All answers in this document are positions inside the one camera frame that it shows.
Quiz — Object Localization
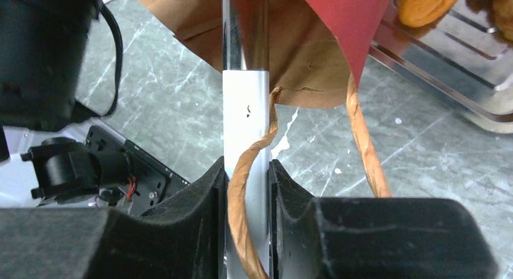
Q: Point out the dark fake bread loaf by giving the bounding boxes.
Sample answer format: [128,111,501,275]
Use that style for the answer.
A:
[491,0,512,41]

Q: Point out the silver metal tray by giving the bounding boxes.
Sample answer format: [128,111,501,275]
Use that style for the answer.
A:
[369,0,512,134]

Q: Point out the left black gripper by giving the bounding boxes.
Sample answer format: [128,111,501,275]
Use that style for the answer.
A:
[1,0,101,131]

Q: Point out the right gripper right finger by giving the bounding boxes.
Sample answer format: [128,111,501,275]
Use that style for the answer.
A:
[269,160,498,278]

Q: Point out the red paper bag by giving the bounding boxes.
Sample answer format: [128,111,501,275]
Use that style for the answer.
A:
[139,0,391,278]

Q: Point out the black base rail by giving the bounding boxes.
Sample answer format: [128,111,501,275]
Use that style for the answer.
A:
[87,125,190,215]

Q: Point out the pale fake bread slice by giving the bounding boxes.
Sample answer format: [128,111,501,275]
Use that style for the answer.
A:
[397,0,458,28]

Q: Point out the metal tongs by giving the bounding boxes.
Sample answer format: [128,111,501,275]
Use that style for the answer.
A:
[222,0,269,271]

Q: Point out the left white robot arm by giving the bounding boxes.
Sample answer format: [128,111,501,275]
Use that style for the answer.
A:
[1,0,135,205]

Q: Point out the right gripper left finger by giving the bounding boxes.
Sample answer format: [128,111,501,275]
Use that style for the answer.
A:
[1,157,227,278]

